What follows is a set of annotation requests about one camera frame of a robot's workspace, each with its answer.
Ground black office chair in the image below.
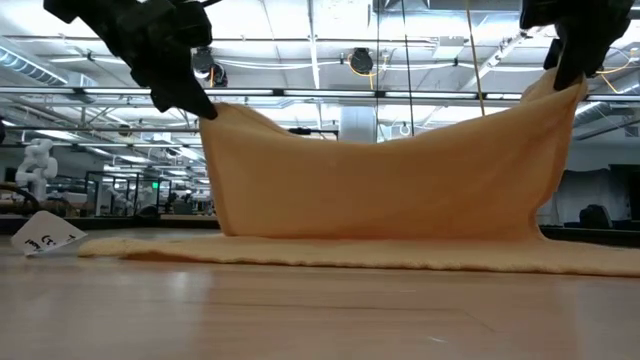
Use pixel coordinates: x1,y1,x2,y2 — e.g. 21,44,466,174
578,203,614,231

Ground white towel label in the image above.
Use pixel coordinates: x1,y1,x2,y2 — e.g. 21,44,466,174
9,209,89,258

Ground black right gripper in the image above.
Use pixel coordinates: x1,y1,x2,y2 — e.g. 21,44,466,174
519,0,635,92

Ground white cloth cover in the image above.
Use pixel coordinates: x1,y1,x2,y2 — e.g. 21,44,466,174
549,168,632,225

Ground yellow towel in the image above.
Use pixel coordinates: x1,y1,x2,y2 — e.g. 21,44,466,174
77,67,640,279

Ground long ceiling light strip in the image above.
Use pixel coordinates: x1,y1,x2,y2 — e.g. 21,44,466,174
0,86,640,103

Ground black curved hose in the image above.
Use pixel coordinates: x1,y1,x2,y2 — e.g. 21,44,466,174
0,182,42,211

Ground black frame workcell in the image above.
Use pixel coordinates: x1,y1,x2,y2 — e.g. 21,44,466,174
83,170,174,217

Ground white building column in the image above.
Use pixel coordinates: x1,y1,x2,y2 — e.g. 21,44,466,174
338,105,379,145

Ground yellow hanging cable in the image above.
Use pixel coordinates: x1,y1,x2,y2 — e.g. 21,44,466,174
464,0,487,117

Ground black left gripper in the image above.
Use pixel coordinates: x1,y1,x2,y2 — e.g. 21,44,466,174
42,0,219,121

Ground black hanging cable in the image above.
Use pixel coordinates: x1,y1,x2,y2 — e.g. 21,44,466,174
401,0,417,137

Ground silver air duct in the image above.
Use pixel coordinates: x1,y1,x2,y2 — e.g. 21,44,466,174
0,46,70,87

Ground black ceiling cable reel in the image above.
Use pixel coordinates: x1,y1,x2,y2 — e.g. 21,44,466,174
348,46,376,77
191,45,229,89

